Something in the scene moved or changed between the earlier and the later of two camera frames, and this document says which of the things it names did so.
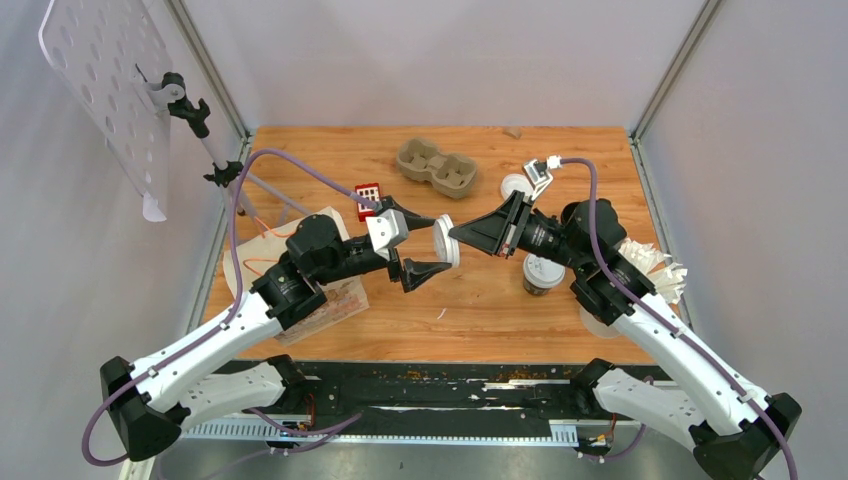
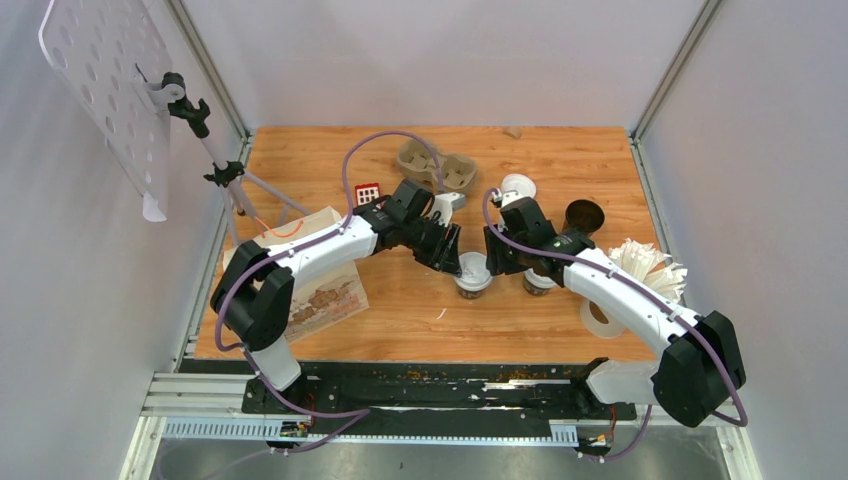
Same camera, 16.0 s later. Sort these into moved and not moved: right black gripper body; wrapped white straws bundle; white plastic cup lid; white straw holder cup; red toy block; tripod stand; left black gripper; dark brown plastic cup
Moved: left black gripper; right black gripper body
Not moved: dark brown plastic cup; red toy block; white straw holder cup; wrapped white straws bundle; tripod stand; white plastic cup lid
